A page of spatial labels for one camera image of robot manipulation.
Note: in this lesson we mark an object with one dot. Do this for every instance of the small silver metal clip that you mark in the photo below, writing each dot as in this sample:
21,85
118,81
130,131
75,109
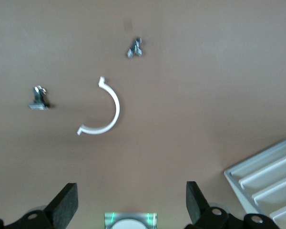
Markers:
134,48

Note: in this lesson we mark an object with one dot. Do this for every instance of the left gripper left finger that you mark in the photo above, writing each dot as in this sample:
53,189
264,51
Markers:
62,207

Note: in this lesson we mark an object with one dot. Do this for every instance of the white drawer cabinet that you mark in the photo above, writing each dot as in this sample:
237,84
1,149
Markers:
264,158

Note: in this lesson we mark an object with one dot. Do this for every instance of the black capped metal switch part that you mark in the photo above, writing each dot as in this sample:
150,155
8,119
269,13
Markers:
39,100

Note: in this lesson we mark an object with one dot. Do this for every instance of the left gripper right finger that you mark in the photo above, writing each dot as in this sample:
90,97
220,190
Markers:
196,205

